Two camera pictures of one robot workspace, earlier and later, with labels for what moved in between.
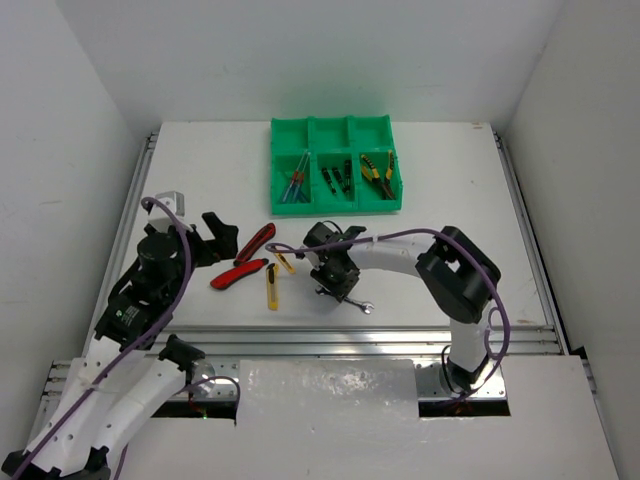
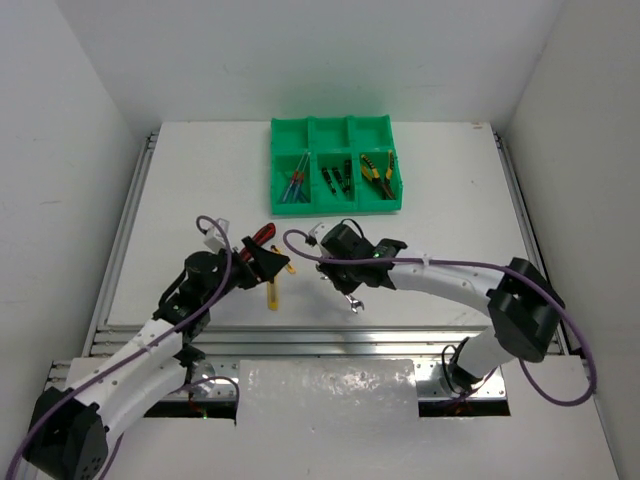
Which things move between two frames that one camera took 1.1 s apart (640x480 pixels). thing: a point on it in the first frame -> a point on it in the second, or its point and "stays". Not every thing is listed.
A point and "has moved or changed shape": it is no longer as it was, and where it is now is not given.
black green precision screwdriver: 339,178 stays
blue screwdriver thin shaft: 288,191 -> 298,188
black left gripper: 201,245 -> 251,270
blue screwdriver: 293,179 stays
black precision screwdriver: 347,175 stays
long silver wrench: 320,290 has moved or changed shape
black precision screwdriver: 329,180 stays
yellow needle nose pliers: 387,185 stays
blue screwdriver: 302,178 stays
